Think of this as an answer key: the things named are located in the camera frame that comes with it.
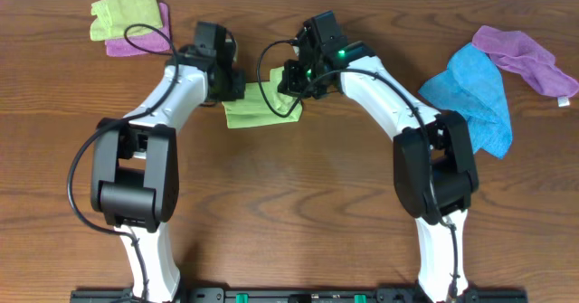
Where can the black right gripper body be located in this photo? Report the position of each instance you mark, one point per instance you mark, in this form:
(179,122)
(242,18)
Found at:
(298,80)

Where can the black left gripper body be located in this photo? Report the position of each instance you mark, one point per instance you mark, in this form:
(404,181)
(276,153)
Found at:
(231,86)

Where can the light green cloth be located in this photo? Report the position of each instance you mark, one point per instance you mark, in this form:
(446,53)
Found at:
(252,111)

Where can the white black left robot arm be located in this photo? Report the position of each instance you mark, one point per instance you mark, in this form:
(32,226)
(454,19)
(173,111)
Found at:
(135,178)

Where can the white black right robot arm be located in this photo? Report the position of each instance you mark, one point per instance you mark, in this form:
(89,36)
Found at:
(435,173)

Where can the folded pink cloth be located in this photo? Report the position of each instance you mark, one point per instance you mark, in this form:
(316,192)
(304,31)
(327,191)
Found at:
(151,41)

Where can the folded green cloth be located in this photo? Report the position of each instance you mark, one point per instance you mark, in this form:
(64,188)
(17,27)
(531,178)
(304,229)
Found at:
(112,17)

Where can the blue crumpled cloth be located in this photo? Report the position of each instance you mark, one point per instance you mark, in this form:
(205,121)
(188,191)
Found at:
(472,85)

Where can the purple crumpled cloth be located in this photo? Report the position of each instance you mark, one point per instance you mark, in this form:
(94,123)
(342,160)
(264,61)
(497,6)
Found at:
(517,52)

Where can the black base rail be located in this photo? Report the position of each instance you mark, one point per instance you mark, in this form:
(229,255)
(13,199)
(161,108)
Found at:
(382,295)

